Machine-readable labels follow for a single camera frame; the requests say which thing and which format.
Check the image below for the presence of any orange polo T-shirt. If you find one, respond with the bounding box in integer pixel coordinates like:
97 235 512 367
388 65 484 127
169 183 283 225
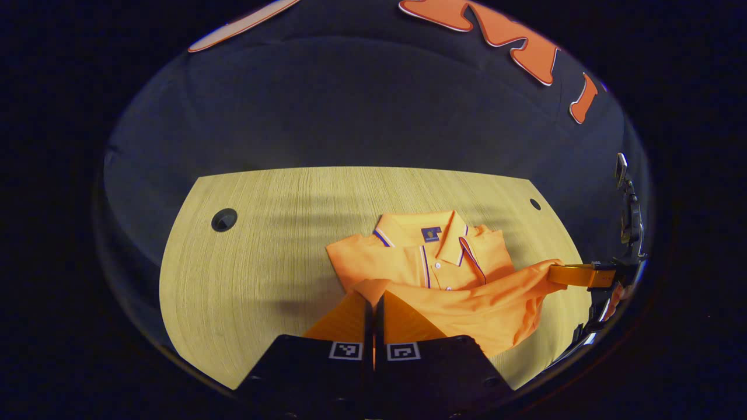
326 210 564 358

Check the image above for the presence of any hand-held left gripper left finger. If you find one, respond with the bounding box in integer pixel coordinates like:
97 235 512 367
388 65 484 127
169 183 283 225
236 290 373 412

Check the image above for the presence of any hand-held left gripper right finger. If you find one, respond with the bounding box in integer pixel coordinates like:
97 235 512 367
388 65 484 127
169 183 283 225
375 290 514 412

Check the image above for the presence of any black tripod stand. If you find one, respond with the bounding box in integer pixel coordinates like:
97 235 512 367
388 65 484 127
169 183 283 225
615 153 647 257

